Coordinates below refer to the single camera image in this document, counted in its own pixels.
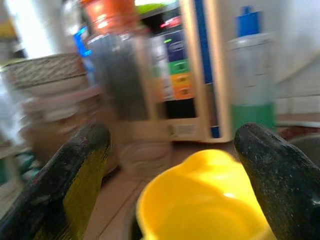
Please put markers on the clear bottle blue label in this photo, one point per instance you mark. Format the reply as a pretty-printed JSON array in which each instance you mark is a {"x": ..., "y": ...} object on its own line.
[{"x": 75, "y": 30}]

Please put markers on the yellow plastic bowl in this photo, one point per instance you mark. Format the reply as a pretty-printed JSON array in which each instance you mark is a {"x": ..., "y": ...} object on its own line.
[{"x": 195, "y": 200}]

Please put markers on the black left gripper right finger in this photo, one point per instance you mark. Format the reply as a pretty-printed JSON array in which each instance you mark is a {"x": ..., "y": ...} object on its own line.
[{"x": 287, "y": 195}]

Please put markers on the clear empty glass jar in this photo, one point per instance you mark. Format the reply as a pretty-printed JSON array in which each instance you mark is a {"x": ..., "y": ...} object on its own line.
[{"x": 145, "y": 150}]

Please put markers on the beige water ionizer machine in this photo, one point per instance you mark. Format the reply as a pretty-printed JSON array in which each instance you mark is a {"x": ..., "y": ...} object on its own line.
[{"x": 190, "y": 75}]

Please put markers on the patterned ceramic bowl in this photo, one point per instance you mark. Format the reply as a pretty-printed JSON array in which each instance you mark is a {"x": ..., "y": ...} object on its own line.
[{"x": 42, "y": 67}]

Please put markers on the clear bottle blue cap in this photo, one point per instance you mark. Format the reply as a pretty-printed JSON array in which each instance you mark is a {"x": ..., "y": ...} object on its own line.
[{"x": 250, "y": 75}]

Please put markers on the orange lid glass jar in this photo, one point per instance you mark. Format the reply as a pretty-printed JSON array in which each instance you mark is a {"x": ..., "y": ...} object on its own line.
[{"x": 120, "y": 75}]

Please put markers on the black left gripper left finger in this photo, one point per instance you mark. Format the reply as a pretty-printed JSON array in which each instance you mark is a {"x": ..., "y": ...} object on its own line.
[{"x": 37, "y": 200}]

